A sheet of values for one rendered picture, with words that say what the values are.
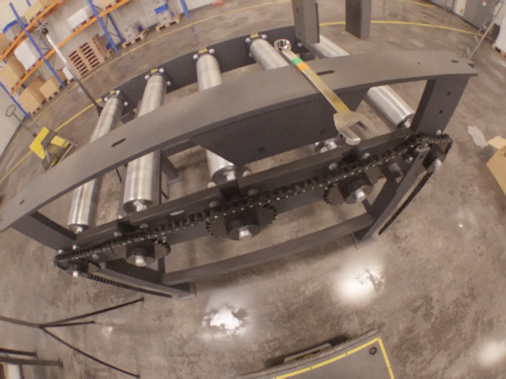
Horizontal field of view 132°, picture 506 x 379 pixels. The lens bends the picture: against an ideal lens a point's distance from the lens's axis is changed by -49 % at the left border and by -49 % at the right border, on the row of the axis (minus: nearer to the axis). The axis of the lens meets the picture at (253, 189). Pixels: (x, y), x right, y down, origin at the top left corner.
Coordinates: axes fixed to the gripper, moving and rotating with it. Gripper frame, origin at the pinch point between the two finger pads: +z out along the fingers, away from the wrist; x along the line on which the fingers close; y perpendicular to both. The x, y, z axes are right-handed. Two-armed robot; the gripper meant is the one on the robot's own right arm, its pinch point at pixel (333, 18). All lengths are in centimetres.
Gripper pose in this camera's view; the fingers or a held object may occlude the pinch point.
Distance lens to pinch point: 23.3
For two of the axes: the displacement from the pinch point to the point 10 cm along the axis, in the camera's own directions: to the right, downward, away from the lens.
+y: 2.4, 8.1, -5.4
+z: 1.9, 5.1, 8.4
